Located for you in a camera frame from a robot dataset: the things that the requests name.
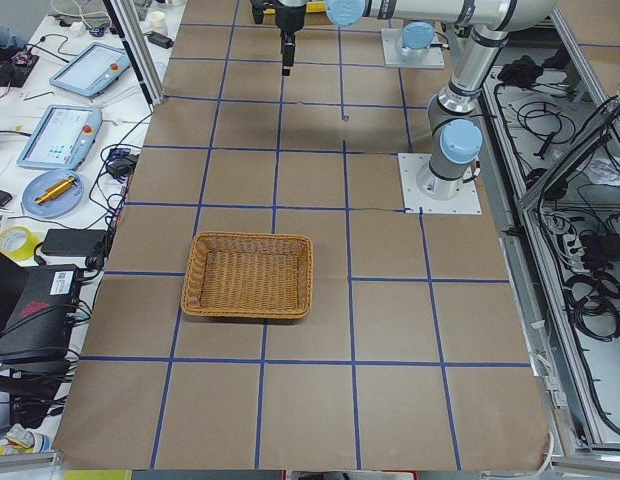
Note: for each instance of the near teach pendant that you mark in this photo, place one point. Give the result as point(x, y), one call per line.
point(62, 139)

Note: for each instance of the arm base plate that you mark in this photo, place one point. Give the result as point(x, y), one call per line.
point(424, 193)
point(398, 54)

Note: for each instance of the lavender white cup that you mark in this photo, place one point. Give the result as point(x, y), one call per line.
point(157, 20)

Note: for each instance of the spare yellow tape roll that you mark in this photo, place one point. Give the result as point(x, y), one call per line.
point(18, 243)

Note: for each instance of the aluminium frame post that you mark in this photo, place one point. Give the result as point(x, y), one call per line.
point(126, 22)

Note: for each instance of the far teach pendant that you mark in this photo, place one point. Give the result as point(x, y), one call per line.
point(92, 71)

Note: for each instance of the black power adapter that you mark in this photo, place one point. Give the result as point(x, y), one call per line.
point(73, 242)

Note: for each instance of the blue plate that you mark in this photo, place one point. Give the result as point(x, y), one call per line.
point(56, 208)

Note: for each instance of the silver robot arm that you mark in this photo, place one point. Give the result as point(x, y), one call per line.
point(457, 139)
point(414, 40)

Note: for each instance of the black computer box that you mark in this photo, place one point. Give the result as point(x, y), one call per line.
point(36, 304)

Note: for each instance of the brass cylinder tool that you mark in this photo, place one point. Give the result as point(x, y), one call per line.
point(56, 190)

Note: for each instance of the teach pendant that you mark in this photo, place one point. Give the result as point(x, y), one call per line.
point(92, 71)
point(62, 139)

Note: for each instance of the brown wicker basket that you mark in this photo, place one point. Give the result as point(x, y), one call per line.
point(248, 275)

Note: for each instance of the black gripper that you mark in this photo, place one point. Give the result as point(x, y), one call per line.
point(289, 19)

